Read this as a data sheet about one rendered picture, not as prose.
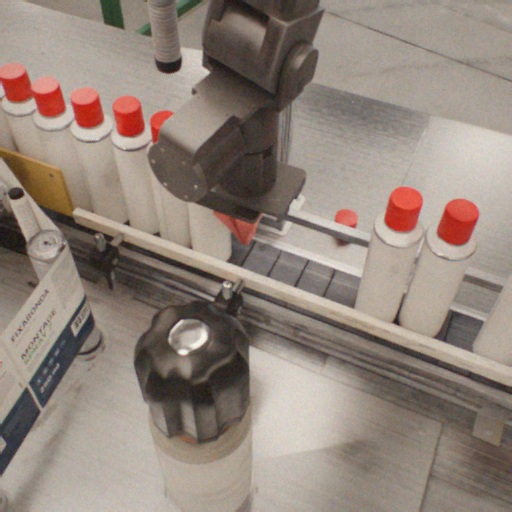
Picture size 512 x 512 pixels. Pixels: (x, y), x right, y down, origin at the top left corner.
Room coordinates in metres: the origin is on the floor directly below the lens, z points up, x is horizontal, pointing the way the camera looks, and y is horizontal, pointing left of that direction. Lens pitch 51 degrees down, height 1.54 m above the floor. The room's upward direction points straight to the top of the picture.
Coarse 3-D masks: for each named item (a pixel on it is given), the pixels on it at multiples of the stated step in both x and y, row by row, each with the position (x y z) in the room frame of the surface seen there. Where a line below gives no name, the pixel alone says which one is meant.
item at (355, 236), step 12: (288, 216) 0.52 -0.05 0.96; (300, 216) 0.52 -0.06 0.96; (312, 216) 0.52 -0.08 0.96; (312, 228) 0.51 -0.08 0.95; (324, 228) 0.50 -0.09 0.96; (336, 228) 0.50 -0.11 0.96; (348, 228) 0.50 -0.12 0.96; (348, 240) 0.49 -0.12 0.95; (360, 240) 0.49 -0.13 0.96; (468, 276) 0.43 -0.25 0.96; (480, 276) 0.43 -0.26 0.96; (492, 276) 0.43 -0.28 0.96; (492, 288) 0.42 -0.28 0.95
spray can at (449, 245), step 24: (456, 216) 0.41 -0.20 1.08; (432, 240) 0.41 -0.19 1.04; (456, 240) 0.40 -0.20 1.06; (432, 264) 0.40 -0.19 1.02; (456, 264) 0.39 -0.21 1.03; (408, 288) 0.42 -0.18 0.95; (432, 288) 0.40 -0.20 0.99; (456, 288) 0.40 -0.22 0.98; (408, 312) 0.41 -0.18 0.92; (432, 312) 0.39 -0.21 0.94; (432, 336) 0.40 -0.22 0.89
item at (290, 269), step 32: (64, 224) 0.58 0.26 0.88; (128, 224) 0.58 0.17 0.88; (160, 256) 0.52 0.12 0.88; (256, 256) 0.52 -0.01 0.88; (288, 256) 0.52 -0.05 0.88; (320, 288) 0.47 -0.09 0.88; (352, 288) 0.47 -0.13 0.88; (320, 320) 0.42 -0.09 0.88; (448, 320) 0.42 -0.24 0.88; (480, 320) 0.42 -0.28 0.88; (416, 352) 0.38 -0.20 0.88
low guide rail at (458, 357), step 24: (96, 216) 0.56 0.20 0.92; (144, 240) 0.52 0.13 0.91; (192, 264) 0.49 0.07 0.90; (216, 264) 0.48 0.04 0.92; (264, 288) 0.45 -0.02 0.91; (288, 288) 0.45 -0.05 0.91; (336, 312) 0.41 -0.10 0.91; (360, 312) 0.41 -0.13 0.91; (384, 336) 0.39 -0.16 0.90; (408, 336) 0.38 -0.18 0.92; (456, 360) 0.35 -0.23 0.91; (480, 360) 0.35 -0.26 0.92; (504, 384) 0.33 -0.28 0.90
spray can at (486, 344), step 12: (504, 288) 0.38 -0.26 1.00; (504, 300) 0.37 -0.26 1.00; (492, 312) 0.38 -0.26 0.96; (504, 312) 0.37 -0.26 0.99; (492, 324) 0.37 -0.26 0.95; (504, 324) 0.36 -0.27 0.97; (480, 336) 0.38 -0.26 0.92; (492, 336) 0.36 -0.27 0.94; (504, 336) 0.36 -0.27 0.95; (480, 348) 0.37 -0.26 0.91; (492, 348) 0.36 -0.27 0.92; (504, 348) 0.35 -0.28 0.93; (492, 360) 0.35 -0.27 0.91; (504, 360) 0.35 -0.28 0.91
